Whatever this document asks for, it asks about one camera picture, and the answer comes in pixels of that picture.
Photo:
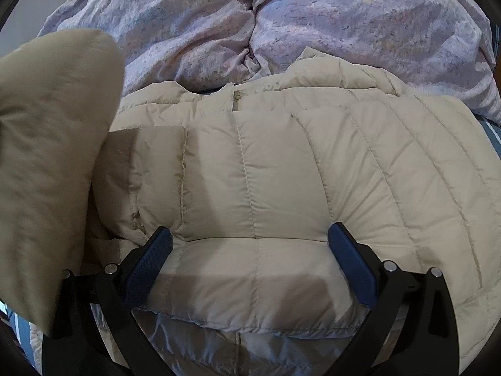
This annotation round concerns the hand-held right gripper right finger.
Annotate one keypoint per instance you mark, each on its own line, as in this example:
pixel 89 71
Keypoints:
pixel 352 268

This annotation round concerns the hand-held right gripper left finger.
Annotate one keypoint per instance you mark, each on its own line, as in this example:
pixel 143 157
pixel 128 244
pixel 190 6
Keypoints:
pixel 150 268

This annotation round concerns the beige down jacket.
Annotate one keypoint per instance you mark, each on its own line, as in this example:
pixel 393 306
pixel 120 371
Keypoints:
pixel 274 164

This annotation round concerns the blue patterned bed sheet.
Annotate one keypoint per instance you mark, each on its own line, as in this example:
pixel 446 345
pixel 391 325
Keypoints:
pixel 494 137

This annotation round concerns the lilac floral duvet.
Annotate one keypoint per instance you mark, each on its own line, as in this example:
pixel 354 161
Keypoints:
pixel 176 27

